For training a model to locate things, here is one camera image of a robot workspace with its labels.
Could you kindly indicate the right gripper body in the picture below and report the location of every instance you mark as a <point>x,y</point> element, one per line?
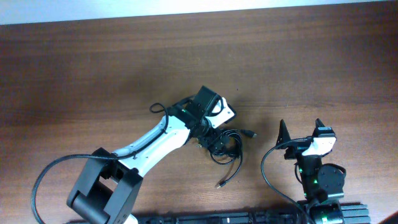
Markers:
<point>297,149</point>

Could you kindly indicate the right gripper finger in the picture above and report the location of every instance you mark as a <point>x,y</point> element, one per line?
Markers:
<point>319,123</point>
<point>283,136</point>

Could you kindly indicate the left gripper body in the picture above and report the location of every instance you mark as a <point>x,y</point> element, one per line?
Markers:
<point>208,135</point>

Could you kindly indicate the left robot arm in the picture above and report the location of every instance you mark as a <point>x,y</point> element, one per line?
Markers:
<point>108,185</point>

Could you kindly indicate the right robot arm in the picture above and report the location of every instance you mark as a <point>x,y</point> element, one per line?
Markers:
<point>322,183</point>

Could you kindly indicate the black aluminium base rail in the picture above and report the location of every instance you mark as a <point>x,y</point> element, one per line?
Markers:
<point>248,216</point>

